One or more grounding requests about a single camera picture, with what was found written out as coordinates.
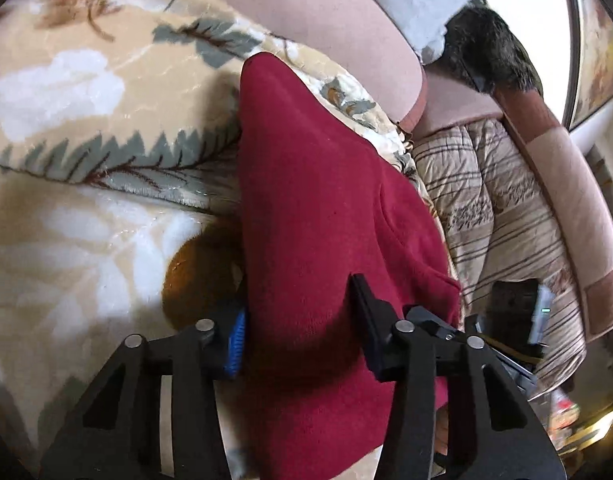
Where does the red knit sweater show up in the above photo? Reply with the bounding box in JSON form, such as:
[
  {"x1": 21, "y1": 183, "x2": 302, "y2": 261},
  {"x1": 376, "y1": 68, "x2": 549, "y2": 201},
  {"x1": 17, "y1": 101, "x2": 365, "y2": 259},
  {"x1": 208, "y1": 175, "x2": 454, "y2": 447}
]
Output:
[{"x1": 238, "y1": 53, "x2": 459, "y2": 479}]

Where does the small black box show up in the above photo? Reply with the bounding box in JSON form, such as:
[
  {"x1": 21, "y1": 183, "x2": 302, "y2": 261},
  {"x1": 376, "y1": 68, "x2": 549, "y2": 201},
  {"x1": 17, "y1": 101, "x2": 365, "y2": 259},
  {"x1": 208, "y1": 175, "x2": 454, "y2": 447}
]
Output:
[{"x1": 485, "y1": 278, "x2": 555, "y2": 348}]

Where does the striped beige quilt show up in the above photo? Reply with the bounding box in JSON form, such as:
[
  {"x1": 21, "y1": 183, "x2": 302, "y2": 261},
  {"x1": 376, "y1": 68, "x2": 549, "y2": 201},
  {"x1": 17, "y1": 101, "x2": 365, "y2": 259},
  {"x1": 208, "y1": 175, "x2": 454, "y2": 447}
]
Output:
[{"x1": 412, "y1": 118, "x2": 587, "y2": 392}]

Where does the pink side cushion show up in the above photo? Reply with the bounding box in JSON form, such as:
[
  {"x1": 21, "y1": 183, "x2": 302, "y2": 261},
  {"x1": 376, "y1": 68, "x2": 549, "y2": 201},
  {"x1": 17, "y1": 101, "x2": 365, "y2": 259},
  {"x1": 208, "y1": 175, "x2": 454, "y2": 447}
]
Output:
[{"x1": 412, "y1": 65, "x2": 613, "y2": 341}]

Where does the floral fleece blanket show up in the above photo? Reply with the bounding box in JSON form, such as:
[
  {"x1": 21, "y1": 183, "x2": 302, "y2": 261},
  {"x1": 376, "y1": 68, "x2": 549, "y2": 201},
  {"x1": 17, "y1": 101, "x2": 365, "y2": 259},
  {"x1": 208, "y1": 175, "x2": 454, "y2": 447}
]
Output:
[{"x1": 0, "y1": 0, "x2": 443, "y2": 479}]

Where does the dark furry cushion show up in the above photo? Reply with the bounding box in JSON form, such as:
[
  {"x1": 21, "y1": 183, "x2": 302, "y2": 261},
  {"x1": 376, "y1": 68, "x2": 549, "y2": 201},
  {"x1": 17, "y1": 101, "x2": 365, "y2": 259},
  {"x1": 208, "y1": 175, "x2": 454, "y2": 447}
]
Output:
[{"x1": 439, "y1": 6, "x2": 543, "y2": 96}]

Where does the pink quilted headboard cushion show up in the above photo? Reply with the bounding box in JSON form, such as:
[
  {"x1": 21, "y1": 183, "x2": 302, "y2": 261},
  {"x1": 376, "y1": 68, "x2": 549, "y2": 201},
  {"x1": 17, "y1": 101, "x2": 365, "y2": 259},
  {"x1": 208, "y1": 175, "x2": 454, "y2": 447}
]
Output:
[{"x1": 224, "y1": 0, "x2": 427, "y2": 132}]

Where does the framed wall painting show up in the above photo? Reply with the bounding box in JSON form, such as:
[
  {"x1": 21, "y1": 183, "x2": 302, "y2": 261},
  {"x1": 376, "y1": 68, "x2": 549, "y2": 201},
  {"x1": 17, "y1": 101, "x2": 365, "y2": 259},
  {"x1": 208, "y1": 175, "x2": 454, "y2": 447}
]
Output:
[{"x1": 564, "y1": 0, "x2": 613, "y2": 131}]

